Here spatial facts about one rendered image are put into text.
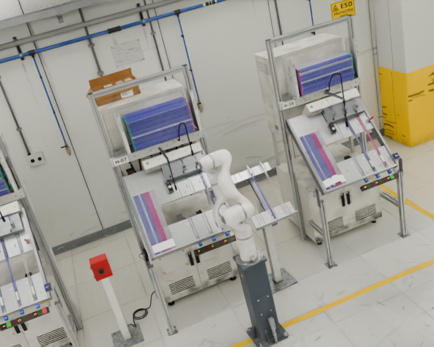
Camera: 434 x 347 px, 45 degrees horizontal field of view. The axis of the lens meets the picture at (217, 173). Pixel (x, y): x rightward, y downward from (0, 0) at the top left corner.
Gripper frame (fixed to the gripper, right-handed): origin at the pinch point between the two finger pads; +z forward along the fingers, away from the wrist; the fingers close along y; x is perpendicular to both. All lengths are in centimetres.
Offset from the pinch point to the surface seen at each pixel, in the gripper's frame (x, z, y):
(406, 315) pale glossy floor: -105, 8, 96
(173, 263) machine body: 5, 53, -42
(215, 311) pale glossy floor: -42, 66, -24
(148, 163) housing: 74, 2, -37
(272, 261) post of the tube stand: -25, 50, 34
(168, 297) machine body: -16, 76, -55
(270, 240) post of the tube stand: -11, 36, 36
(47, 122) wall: 195, 90, -105
